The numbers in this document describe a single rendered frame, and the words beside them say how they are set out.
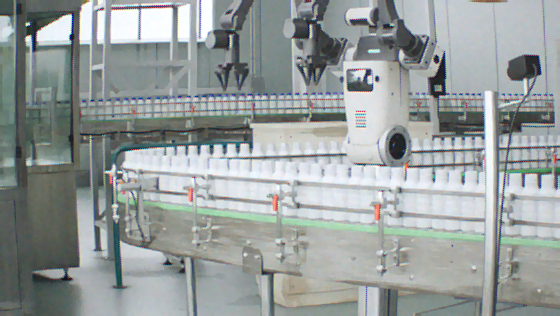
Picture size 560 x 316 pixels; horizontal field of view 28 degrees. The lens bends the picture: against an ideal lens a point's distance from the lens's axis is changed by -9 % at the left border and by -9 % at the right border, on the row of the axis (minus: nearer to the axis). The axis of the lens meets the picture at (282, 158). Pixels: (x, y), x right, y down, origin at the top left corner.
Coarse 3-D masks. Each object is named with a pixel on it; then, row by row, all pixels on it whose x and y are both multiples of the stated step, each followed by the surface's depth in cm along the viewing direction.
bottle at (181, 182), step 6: (180, 162) 425; (186, 162) 424; (180, 168) 424; (186, 168) 424; (180, 180) 424; (186, 180) 424; (180, 186) 424; (186, 192) 424; (180, 198) 424; (186, 198) 424; (180, 204) 425; (186, 204) 424
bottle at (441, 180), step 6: (438, 174) 328; (444, 174) 328; (438, 180) 328; (444, 180) 328; (432, 186) 330; (438, 186) 327; (444, 186) 327; (432, 198) 329; (438, 198) 327; (444, 198) 327; (432, 204) 329; (438, 204) 327; (444, 204) 327; (432, 210) 329; (438, 210) 327; (444, 210) 327; (432, 222) 329; (438, 222) 328; (438, 228) 328; (444, 228) 328
